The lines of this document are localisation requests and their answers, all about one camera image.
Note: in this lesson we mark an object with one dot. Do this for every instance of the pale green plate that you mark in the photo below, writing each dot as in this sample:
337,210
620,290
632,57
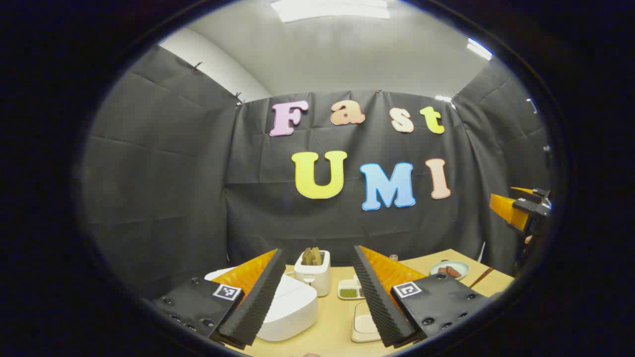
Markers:
464,267

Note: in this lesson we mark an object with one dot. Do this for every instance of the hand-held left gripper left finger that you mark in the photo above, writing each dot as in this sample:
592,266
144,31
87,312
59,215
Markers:
258,302

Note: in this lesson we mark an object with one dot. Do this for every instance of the small ceiling light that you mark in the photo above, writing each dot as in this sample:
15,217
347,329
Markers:
443,98
478,49

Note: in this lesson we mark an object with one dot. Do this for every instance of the white toaster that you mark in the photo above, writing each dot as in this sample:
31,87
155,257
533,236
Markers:
315,277

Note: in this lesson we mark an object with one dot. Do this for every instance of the white divided grain dish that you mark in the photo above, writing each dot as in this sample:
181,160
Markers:
349,290

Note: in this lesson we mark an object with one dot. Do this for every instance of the brown wooden spoon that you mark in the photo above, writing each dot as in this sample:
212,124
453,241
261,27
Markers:
481,277

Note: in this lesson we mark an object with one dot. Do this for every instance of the large ceiling light panel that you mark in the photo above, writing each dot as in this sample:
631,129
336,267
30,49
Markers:
330,10

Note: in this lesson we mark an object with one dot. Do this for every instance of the white rice cooker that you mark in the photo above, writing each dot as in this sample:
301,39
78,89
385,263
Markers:
292,307

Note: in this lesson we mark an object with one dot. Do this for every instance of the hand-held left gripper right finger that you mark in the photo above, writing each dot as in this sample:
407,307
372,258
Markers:
377,307

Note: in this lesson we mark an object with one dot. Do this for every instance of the black backdrop cloth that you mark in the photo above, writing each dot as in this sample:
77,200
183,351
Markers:
168,188

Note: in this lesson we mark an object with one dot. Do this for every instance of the red meat slices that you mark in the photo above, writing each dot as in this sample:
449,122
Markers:
449,271

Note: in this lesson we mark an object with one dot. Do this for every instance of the brown bread slices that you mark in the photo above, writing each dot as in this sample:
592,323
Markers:
312,256

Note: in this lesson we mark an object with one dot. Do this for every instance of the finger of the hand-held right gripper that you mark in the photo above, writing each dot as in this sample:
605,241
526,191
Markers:
506,208
523,192

